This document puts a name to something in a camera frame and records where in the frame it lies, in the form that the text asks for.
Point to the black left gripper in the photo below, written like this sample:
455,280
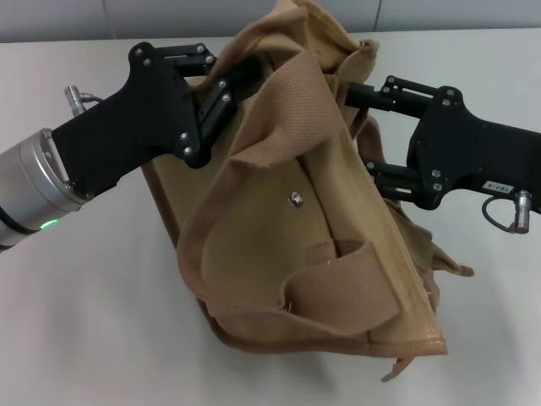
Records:
139,114

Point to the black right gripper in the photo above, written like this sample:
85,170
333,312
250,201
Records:
473,152

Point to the khaki canvas food bag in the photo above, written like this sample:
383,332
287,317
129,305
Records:
262,211

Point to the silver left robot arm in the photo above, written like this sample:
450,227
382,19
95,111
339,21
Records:
29,182

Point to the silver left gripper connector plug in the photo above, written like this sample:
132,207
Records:
74,96

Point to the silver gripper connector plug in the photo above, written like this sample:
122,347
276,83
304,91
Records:
520,211
74,96

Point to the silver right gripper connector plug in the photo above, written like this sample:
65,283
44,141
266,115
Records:
520,211

